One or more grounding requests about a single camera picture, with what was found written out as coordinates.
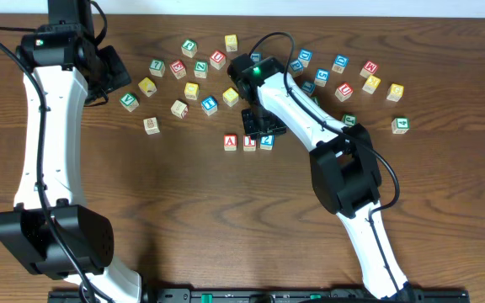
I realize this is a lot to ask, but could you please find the plain I wooden block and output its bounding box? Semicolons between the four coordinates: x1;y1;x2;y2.
171;100;189;119

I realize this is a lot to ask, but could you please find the green Z block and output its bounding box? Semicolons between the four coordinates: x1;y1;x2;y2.
194;61;208;78

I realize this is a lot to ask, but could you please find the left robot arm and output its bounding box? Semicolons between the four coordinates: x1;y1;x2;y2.
0;0;150;302

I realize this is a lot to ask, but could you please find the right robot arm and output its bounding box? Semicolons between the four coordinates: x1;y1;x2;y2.
227;54;414;301

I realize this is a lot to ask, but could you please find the blue T block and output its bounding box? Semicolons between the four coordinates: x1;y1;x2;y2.
200;96;218;116

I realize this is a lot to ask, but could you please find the yellow K block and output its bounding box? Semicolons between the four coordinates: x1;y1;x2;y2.
362;75;381;94

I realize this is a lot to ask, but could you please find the green j block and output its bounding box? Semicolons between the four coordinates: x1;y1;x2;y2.
181;39;198;58
342;114;357;127

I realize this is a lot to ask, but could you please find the red I block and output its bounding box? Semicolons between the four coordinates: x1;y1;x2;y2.
243;136;257;152

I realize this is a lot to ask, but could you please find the blue 1 block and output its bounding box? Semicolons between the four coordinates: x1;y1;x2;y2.
250;52;262;62

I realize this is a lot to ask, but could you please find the red U block right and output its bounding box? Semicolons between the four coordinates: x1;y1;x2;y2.
335;82;353;102

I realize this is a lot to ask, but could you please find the blue 2 block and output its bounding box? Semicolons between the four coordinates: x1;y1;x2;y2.
259;135;274;150

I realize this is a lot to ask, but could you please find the blue d block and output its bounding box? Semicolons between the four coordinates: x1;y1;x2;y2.
297;49;313;68
332;54;349;74

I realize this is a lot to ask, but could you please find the blue D block right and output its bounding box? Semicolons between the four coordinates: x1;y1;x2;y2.
332;54;349;74

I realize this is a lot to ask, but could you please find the green 4 block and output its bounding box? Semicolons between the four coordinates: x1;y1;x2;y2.
392;117;410;135

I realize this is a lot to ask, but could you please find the green 7 block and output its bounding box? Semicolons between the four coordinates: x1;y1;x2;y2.
149;59;166;77

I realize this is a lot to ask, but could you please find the red u block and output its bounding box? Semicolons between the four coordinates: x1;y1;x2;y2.
210;50;227;70
335;82;353;102

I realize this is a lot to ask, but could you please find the red A block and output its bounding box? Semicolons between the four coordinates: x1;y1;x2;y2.
223;134;237;152

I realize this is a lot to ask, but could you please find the yellow O block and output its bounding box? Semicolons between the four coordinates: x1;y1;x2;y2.
184;82;200;100

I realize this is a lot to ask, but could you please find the yellow ladybug block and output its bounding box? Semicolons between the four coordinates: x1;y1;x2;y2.
222;88;239;107

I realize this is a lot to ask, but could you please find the blue D block left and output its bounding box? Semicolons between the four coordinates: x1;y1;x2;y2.
297;49;313;68

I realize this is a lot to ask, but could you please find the blue 5 block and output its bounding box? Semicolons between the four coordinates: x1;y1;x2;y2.
314;68;330;87

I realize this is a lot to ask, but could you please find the yellow G block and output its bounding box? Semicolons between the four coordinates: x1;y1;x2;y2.
386;83;404;102

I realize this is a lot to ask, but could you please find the green V block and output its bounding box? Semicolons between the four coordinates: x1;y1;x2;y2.
120;93;139;112

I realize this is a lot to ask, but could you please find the yellow X block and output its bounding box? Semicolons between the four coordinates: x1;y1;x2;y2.
138;77;157;98

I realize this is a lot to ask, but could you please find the blue L block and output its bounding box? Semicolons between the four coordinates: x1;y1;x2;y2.
301;81;316;97

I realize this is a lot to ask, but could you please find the yellow block top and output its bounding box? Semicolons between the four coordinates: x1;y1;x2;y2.
225;35;238;52

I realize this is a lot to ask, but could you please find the red E block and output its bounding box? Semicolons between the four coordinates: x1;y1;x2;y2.
169;60;187;79

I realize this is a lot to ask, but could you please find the red M block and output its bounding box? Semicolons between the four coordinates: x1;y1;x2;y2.
360;61;379;78

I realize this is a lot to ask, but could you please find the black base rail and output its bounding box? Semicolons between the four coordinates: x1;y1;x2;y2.
47;286;471;303

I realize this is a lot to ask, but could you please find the pineapple K wooden block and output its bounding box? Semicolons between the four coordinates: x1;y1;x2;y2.
143;117;160;135

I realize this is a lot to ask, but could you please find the green B block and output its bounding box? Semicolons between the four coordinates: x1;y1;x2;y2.
312;97;321;107

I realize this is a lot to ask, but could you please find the red U block left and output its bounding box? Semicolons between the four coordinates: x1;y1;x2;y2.
210;50;227;70

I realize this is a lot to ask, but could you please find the blue P block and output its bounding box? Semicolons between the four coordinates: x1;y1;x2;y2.
289;60;304;77

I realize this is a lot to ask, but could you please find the green J block right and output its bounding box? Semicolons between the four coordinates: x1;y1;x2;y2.
342;114;357;127

